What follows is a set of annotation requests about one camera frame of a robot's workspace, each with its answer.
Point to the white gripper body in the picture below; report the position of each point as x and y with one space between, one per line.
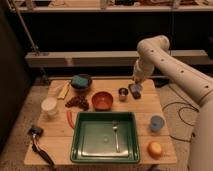
139 75

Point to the light blue towel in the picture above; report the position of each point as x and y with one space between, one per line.
135 88

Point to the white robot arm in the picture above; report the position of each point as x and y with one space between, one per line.
153 53

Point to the red bowl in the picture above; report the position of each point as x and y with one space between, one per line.
102 101

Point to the dark bowl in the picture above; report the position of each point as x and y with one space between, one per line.
86 88

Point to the dark brown cylinder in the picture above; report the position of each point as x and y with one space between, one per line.
135 94

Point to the small metal cup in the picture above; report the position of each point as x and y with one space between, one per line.
123 93

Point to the grey metal shelf beam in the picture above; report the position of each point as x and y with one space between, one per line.
107 58

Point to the blue plastic cup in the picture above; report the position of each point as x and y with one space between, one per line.
156 123

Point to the metal spoon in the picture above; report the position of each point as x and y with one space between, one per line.
115 129

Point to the teal sponge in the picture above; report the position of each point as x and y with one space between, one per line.
79 81

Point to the bunch of dark grapes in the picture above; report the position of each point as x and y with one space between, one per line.
78 101

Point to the green plastic tray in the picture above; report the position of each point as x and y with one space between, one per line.
94 138

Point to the orange fruit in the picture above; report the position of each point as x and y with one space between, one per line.
155 150

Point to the orange carrot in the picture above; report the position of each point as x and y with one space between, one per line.
69 119

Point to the wooden board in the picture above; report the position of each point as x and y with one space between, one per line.
58 135

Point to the white plastic cup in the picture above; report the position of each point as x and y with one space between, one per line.
49 106

